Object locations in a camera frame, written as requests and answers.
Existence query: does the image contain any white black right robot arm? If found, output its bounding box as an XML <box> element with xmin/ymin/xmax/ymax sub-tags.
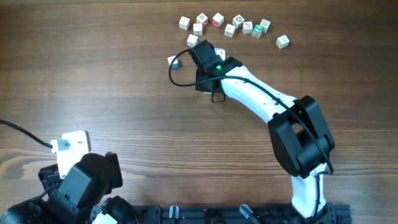
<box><xmin>188</xmin><ymin>40</ymin><xmax>335</xmax><ymax>218</ymax></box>

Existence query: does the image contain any wooden block red letter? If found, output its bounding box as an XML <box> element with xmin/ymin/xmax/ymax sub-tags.
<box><xmin>212</xmin><ymin>12</ymin><xmax>224</xmax><ymax>27</ymax></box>

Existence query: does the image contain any wooden block tan pattern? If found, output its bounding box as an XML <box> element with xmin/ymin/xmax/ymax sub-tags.
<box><xmin>224</xmin><ymin>24</ymin><xmax>236</xmax><ymax>38</ymax></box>

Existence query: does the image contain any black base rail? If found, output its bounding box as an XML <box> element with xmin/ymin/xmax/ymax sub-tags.
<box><xmin>135</xmin><ymin>203</ymin><xmax>353</xmax><ymax>224</ymax></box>

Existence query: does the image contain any wooden block black symbol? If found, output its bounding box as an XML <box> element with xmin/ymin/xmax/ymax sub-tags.
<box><xmin>233</xmin><ymin>14</ymin><xmax>245</xmax><ymax>29</ymax></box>

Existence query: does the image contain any wooden block yellow side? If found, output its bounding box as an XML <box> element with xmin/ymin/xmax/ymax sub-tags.
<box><xmin>275</xmin><ymin>35</ymin><xmax>290</xmax><ymax>49</ymax></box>

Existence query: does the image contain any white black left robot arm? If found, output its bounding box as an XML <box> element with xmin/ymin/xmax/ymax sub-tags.
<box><xmin>1</xmin><ymin>152</ymin><xmax>141</xmax><ymax>223</ymax></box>

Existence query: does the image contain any wooden block red side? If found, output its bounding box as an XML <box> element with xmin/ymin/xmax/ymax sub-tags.
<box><xmin>197</xmin><ymin>13</ymin><xmax>208</xmax><ymax>27</ymax></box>

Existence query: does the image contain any wooden block grid pattern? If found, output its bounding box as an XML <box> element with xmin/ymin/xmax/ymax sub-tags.
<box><xmin>260</xmin><ymin>19</ymin><xmax>271</xmax><ymax>33</ymax></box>

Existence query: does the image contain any black right camera cable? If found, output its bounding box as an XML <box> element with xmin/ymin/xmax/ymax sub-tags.
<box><xmin>168</xmin><ymin>48</ymin><xmax>334</xmax><ymax>218</ymax></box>

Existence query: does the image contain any wooden block far left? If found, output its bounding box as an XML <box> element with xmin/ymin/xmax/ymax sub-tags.
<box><xmin>178</xmin><ymin>16</ymin><xmax>190</xmax><ymax>30</ymax></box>

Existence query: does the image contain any wooden block green Z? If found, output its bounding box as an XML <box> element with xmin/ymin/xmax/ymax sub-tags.
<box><xmin>252</xmin><ymin>24</ymin><xmax>264</xmax><ymax>39</ymax></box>

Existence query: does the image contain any wooden block grey figure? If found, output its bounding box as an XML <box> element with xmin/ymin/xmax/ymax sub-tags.
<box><xmin>242</xmin><ymin>21</ymin><xmax>253</xmax><ymax>34</ymax></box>

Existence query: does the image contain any wooden block blue side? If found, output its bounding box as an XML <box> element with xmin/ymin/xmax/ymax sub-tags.
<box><xmin>167</xmin><ymin>55</ymin><xmax>180</xmax><ymax>70</ymax></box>

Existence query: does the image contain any plain wooden block upper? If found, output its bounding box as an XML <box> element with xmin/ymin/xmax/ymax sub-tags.
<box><xmin>193</xmin><ymin>23</ymin><xmax>203</xmax><ymax>36</ymax></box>

